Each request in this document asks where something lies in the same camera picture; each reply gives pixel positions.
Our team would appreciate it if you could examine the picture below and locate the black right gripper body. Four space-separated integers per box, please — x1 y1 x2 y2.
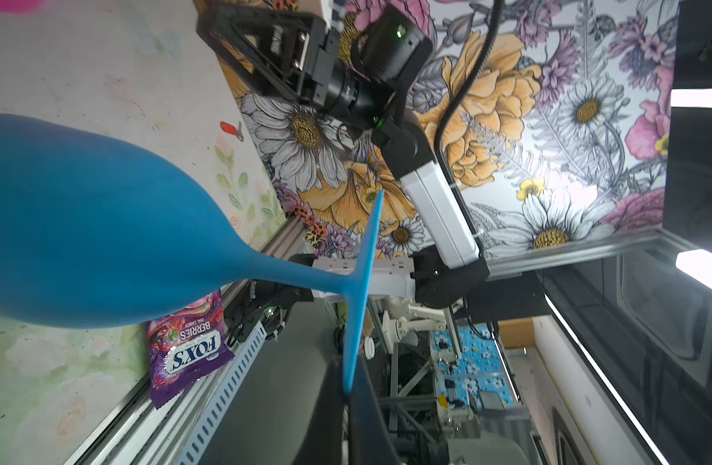
258 17 356 110

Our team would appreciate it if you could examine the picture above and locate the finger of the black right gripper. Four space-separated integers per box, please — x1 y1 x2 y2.
196 5 315 96

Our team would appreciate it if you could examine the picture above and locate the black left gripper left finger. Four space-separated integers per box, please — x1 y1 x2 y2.
201 358 344 464

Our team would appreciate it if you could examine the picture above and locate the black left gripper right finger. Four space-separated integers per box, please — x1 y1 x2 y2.
347 362 401 465

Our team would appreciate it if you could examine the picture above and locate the blue front wine glass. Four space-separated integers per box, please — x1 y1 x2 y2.
0 114 382 393

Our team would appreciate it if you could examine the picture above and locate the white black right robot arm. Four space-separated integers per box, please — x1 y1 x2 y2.
196 1 489 309

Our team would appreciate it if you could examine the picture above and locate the pink wine glass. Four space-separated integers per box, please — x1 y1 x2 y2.
0 0 46 15

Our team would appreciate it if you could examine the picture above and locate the purple Fox's candy bag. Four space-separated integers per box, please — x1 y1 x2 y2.
145 290 233 409

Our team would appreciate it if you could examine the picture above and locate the aluminium front frame rail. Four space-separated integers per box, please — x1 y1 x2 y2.
62 217 311 465

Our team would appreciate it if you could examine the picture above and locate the black right corrugated cable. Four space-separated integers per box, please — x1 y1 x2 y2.
433 0 508 257

